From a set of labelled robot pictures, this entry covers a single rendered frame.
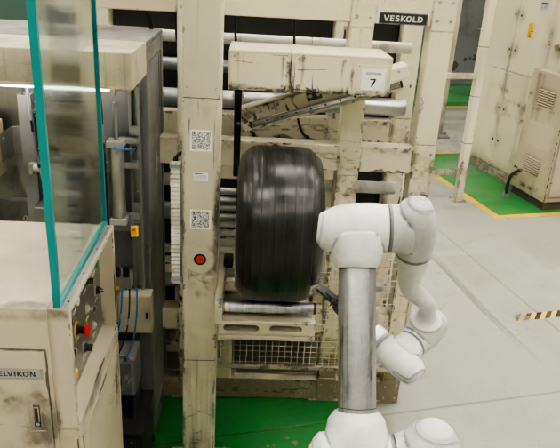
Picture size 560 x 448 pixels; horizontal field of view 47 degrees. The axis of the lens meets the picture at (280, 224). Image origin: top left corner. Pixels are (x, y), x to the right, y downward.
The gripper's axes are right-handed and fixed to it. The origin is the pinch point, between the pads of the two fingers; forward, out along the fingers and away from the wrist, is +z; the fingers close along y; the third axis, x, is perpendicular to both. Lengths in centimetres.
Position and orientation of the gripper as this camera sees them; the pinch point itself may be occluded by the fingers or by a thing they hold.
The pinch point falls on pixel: (326, 293)
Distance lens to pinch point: 227.7
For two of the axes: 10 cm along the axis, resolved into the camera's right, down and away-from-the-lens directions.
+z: -6.8, -6.1, 4.0
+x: 7.3, -5.2, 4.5
